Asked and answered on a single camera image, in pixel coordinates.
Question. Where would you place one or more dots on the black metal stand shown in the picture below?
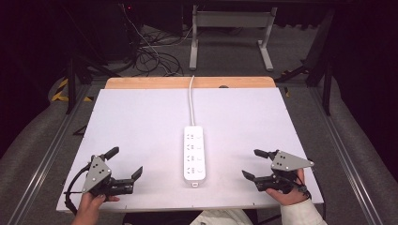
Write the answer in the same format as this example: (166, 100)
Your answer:
(327, 84)
(71, 84)

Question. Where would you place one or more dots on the person's right hand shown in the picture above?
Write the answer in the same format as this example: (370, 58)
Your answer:
(289, 197)

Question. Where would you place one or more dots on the white power strip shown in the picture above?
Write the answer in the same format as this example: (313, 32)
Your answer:
(194, 156)

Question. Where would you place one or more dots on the yellow black hazard tape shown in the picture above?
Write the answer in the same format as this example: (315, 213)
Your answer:
(59, 95)

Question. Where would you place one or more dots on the aluminium floor rail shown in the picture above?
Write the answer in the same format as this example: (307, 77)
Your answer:
(47, 159)
(342, 156)

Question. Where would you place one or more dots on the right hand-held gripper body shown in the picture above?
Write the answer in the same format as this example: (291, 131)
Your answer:
(286, 162)

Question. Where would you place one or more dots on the grey metal stand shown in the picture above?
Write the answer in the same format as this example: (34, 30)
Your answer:
(231, 19)

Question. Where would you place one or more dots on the person's pale clothing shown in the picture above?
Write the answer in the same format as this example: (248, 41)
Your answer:
(219, 217)

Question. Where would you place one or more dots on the person's left hand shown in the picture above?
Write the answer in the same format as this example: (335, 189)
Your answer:
(90, 204)

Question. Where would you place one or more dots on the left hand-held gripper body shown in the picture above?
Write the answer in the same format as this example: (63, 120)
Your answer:
(96, 175)

